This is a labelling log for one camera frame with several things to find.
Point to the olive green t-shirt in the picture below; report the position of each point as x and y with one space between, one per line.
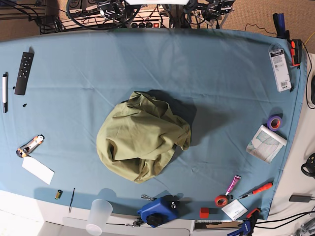
138 138

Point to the light blue table cloth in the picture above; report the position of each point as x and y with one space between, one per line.
220 81

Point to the blue plastic clamp device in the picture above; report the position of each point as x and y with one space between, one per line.
158 211

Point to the black power strip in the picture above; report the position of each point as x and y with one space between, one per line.
145 25

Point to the pink glue tube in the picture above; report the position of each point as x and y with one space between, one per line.
235 180

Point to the red tape roll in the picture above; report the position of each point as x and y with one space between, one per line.
221 200

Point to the red cube block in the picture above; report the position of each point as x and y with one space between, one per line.
204 213

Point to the translucent plastic cup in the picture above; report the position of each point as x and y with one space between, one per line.
98 217

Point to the rolled printed paper sheet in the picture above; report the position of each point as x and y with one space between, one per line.
265 144

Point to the purple tape roll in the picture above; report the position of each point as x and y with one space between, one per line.
274 122

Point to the white square paper note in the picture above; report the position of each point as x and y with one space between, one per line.
234 210

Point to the small green battery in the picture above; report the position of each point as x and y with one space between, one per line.
58 194

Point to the black tweezers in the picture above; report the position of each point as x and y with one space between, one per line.
71 201

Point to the white paper card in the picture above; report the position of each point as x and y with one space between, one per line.
38 169

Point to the orange grey utility knife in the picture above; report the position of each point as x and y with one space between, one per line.
30 146

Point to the clear plastic package box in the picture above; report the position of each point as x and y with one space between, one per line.
280 68

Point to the black remote control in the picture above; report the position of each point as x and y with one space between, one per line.
23 73

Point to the blue orange spring clamp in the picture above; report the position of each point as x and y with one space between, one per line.
246 228

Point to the blue black clamp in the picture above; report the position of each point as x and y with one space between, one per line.
279 24

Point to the orange black clamp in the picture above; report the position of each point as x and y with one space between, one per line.
296 52

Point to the black power adapter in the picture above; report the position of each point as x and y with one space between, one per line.
301 198

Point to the black and white marker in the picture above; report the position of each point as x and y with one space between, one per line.
4 91

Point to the orange handled screwdriver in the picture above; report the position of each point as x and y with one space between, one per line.
257 190

